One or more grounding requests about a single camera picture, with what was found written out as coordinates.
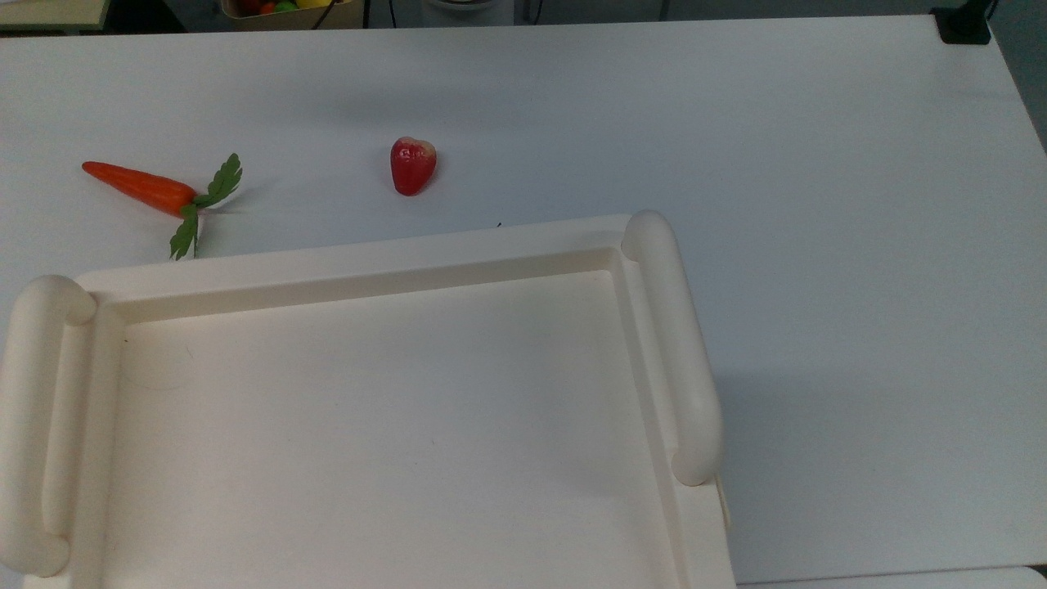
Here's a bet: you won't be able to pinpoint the large cream serving tray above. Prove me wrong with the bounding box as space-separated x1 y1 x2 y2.
0 210 737 589

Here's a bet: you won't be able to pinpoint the red toy strawberry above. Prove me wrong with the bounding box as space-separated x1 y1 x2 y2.
389 137 438 197

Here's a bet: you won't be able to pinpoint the cardboard box of toy fruit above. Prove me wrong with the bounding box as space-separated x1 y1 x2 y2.
220 0 366 32

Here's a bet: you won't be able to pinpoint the orange toy carrot green leaves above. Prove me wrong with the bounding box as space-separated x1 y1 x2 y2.
82 153 244 262

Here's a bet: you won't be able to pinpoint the black table clamp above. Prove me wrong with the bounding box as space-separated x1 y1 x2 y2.
932 0 996 46

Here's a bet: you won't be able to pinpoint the beige side table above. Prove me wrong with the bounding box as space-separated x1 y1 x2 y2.
0 0 112 33

